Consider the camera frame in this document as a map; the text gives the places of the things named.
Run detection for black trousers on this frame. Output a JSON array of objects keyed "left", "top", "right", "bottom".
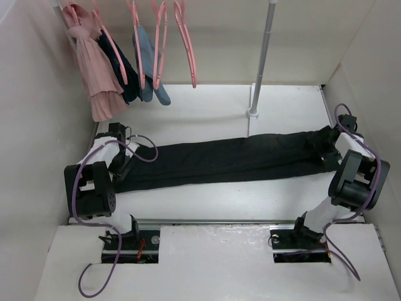
[{"left": 114, "top": 130, "right": 339, "bottom": 193}]

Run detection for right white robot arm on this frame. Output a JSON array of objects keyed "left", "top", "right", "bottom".
[{"left": 289, "top": 114, "right": 390, "bottom": 247}]

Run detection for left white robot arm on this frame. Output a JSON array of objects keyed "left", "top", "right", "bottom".
[{"left": 64, "top": 123, "right": 138, "bottom": 226}]

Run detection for pink hanger with navy garment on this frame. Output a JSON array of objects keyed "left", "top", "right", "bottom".
[{"left": 90, "top": 0, "right": 128, "bottom": 85}]

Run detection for pink hanger with denim garment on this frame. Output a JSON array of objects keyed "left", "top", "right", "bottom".
[{"left": 126, "top": 0, "right": 146, "bottom": 89}]

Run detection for navy blue garment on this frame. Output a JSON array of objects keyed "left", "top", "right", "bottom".
[{"left": 97, "top": 31, "right": 143, "bottom": 105}]

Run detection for pink pleated garment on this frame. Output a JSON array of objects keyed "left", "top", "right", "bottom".
[{"left": 67, "top": 3, "right": 127, "bottom": 122}]

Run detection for light blue denim garment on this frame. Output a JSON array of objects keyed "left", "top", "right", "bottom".
[{"left": 137, "top": 25, "right": 171, "bottom": 106}]

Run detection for grey metal rack pole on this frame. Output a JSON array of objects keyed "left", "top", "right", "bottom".
[{"left": 249, "top": 0, "right": 280, "bottom": 115}]

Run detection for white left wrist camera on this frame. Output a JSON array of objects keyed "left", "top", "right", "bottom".
[{"left": 125, "top": 138, "right": 139, "bottom": 158}]

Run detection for metal rail at table front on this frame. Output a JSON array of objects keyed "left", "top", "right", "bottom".
[{"left": 137, "top": 218, "right": 295, "bottom": 226}]

